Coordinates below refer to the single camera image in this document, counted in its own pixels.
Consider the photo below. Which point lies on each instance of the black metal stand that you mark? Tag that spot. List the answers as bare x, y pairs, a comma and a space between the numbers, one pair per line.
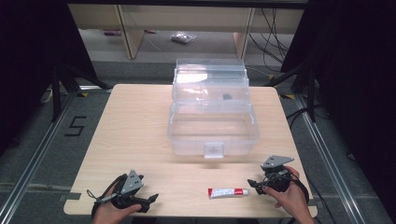
56, 93
311, 93

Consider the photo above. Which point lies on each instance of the small dark object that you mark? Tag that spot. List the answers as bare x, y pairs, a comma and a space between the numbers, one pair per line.
227, 96

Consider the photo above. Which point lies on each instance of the metal floor rail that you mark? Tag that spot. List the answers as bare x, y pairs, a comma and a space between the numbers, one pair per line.
34, 155
330, 155

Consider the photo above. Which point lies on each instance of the clear plastic storage box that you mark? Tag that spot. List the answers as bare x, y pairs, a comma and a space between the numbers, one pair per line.
213, 124

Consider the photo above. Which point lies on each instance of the clear plastic bag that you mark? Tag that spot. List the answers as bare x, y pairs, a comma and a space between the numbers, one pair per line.
183, 37

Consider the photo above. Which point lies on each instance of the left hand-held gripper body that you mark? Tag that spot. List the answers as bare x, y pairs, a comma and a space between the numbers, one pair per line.
132, 183

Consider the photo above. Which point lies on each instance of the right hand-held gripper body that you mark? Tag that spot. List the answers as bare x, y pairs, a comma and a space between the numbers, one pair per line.
276, 178

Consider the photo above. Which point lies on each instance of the beige wooden desk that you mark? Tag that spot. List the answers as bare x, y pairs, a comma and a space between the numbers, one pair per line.
186, 18

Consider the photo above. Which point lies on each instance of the pink object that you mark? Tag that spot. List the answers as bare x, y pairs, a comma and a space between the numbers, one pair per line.
112, 32

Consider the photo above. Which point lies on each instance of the white and red tube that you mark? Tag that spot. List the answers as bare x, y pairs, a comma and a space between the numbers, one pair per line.
227, 193

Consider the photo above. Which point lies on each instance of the person's left hand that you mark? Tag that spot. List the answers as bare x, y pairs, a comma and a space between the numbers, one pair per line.
109, 213

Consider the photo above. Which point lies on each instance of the dark curtain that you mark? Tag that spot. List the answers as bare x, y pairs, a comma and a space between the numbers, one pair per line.
28, 62
358, 77

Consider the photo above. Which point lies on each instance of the person's right hand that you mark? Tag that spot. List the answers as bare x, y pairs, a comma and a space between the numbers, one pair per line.
290, 200

